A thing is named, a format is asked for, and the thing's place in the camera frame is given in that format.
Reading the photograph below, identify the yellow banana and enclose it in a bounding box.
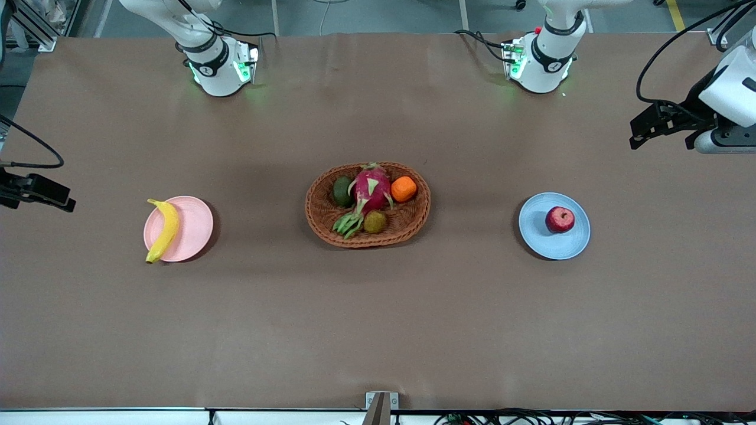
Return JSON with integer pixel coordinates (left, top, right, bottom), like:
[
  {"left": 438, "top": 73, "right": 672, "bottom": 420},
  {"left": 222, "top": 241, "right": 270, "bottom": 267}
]
[{"left": 145, "top": 198, "right": 180, "bottom": 264}]

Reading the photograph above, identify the red apple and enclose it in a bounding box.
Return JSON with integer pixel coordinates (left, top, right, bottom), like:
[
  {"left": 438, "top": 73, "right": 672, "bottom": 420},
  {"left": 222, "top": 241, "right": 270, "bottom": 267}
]
[{"left": 545, "top": 206, "right": 575, "bottom": 234}]

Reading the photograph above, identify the pink round plate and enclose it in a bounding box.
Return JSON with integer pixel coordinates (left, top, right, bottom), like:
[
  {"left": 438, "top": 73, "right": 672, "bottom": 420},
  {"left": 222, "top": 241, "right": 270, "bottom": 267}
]
[{"left": 144, "top": 196, "right": 214, "bottom": 262}]

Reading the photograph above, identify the light blue round plate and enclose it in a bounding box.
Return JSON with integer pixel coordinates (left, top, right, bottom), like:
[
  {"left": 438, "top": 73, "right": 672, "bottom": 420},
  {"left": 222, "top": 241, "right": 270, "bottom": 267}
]
[{"left": 519, "top": 192, "right": 591, "bottom": 260}]

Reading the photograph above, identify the brown table cover sheet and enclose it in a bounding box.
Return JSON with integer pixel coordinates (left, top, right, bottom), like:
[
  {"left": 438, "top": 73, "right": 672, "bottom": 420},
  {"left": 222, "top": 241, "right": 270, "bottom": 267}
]
[{"left": 0, "top": 32, "right": 756, "bottom": 412}]

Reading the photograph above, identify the orange mandarin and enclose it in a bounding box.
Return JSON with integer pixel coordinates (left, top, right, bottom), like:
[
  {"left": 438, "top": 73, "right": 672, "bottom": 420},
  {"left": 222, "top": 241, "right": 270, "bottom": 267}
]
[{"left": 390, "top": 176, "right": 418, "bottom": 203}]

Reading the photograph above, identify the brown wicker basket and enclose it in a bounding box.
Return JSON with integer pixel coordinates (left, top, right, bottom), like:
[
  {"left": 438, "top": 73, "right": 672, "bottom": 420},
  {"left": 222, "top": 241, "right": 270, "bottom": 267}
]
[{"left": 305, "top": 162, "right": 431, "bottom": 249}]

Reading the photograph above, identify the pink dragon fruit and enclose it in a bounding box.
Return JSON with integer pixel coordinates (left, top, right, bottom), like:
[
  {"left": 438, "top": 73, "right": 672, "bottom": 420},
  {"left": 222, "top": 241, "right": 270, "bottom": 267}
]
[{"left": 332, "top": 163, "right": 395, "bottom": 240}]

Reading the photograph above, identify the dark green avocado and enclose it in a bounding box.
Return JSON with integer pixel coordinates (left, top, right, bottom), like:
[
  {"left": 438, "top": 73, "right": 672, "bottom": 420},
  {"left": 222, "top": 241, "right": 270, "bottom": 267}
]
[{"left": 333, "top": 175, "right": 356, "bottom": 208}]

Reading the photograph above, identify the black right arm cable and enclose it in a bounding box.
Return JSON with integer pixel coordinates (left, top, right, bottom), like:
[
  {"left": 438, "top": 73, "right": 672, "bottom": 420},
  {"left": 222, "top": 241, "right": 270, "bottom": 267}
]
[{"left": 0, "top": 115, "right": 65, "bottom": 169}]

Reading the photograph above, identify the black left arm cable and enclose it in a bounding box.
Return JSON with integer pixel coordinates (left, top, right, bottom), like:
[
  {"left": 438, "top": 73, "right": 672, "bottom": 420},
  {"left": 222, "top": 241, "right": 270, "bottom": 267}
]
[{"left": 636, "top": 0, "right": 756, "bottom": 108}]

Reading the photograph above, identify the black arm base cable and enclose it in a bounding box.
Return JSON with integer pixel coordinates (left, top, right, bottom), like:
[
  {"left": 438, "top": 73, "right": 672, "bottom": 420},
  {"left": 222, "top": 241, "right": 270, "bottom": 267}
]
[{"left": 454, "top": 30, "right": 516, "bottom": 63}]

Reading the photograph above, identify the white table edge rail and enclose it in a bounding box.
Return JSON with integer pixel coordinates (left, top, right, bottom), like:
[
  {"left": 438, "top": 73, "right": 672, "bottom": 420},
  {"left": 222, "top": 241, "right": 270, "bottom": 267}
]
[{"left": 0, "top": 407, "right": 756, "bottom": 425}]

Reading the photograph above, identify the black cable bundle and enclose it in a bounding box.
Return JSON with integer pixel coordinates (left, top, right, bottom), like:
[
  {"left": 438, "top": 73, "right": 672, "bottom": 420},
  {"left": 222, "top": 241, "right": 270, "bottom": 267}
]
[{"left": 434, "top": 407, "right": 756, "bottom": 425}]

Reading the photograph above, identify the metal table edge bracket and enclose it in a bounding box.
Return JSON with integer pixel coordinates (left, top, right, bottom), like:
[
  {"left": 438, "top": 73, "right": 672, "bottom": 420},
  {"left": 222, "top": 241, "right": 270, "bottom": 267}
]
[{"left": 365, "top": 391, "right": 399, "bottom": 425}]

